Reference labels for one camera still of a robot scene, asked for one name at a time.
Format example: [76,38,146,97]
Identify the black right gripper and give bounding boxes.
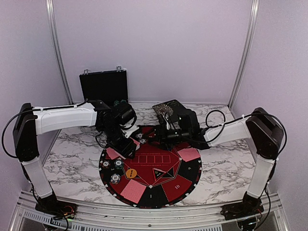
[142,125,191,150]

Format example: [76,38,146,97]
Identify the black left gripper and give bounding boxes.
[101,123,137,159]

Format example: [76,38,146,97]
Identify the red cards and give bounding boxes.
[120,180,147,203]
[178,148,200,162]
[106,147,119,160]

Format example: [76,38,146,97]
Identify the red playing card deck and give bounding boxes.
[131,138,140,150]

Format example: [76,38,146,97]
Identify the green 50 chips seat three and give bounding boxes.
[114,159,124,169]

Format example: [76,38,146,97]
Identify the orange big blind button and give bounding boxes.
[126,168,137,179]

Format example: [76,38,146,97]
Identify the grey 10 chips seat two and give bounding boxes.
[110,173,121,184]

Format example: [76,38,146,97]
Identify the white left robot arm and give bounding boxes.
[4,100,137,214]

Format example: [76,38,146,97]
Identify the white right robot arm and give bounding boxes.
[153,107,287,216]

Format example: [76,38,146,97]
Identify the black floral square plate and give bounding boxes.
[152,99,186,120]

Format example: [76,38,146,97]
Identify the round red black poker mat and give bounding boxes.
[99,126,202,208]

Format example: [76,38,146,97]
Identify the black poker chip case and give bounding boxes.
[79,69,128,106]

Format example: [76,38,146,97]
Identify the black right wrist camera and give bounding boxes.
[178,109,200,137]

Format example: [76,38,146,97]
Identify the left aluminium corner post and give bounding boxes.
[46,0,73,104]

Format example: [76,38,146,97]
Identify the aluminium corner post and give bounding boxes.
[46,0,73,104]
[228,0,260,111]

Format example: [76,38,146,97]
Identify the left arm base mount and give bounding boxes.
[35,201,77,218]

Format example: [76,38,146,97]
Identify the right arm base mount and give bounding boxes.
[220,202,264,220]

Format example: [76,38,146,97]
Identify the right aluminium corner post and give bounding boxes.
[228,0,260,111]

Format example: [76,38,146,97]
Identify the aluminium front rail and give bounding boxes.
[9,191,290,231]

